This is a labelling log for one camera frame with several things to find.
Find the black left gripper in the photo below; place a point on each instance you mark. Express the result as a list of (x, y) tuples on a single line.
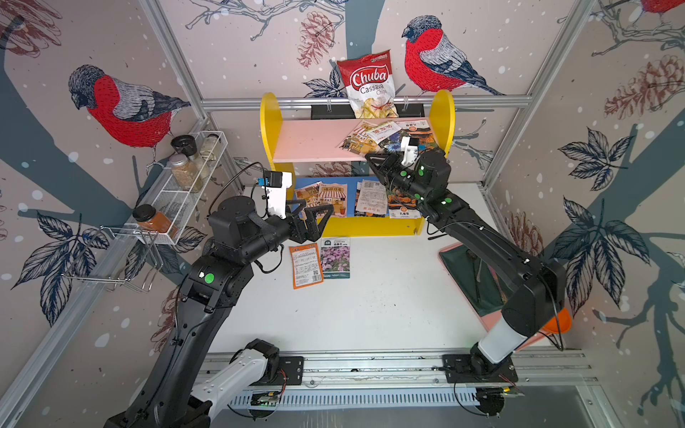
[(313, 232)]

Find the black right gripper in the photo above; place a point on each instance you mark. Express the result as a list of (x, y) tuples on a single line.
[(389, 171)]

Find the market stall seed bag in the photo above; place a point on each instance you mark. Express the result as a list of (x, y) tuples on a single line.
[(359, 141)]

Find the purple flower seed bag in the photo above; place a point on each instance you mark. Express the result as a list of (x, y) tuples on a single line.
[(335, 255)]

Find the orange white seed bag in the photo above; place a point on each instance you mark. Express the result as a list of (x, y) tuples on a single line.
[(307, 270)]

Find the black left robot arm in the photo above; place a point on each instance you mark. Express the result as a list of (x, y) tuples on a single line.
[(204, 301)]

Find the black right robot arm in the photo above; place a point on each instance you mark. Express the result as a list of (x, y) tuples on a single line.
[(538, 286)]

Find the market stall bag lower left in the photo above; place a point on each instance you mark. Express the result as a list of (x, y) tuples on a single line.
[(310, 194)]

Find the blue flower seed bag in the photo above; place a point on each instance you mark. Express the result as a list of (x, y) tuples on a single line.
[(388, 137)]

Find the white text seed bag lower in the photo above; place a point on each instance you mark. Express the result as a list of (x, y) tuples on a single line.
[(371, 199)]

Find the orange flower seed bag lower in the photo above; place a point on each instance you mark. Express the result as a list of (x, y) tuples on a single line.
[(401, 206)]

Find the orange flower seed bag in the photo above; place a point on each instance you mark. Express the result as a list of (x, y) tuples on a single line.
[(401, 206), (420, 130)]

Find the orange flower seed bag top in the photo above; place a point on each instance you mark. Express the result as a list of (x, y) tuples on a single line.
[(420, 130)]

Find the yellow two-tier shelf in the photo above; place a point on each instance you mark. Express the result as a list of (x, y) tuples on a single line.
[(290, 146)]

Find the red Chuba chips bag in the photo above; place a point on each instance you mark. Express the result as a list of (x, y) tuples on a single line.
[(369, 85)]

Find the clear spice jar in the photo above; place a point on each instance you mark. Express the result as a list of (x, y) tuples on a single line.
[(210, 148)]

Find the silver lid spice jar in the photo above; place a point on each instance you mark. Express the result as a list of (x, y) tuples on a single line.
[(186, 173)]

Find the black lid spice jar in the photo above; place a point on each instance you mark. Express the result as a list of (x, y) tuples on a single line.
[(186, 145)]

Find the orange sauce jar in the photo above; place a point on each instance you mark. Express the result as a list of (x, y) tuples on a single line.
[(150, 219)]

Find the pink tray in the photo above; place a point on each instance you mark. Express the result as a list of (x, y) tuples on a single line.
[(492, 321)]

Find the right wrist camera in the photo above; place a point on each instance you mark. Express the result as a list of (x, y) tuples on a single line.
[(409, 148)]

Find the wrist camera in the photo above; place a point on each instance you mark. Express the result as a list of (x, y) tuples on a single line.
[(276, 184), (409, 148)]

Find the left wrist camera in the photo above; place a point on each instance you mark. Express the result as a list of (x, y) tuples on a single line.
[(276, 184)]

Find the black wall bracket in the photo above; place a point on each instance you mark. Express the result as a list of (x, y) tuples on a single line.
[(414, 110)]

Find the white wire spice rack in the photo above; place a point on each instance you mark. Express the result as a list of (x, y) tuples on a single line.
[(181, 206)]

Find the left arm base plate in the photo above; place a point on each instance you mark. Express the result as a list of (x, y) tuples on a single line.
[(283, 370)]

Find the chrome wire hook rack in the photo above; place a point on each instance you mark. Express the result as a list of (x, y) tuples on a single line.
[(132, 260)]

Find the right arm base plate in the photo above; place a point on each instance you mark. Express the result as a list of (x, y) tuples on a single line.
[(463, 368)]

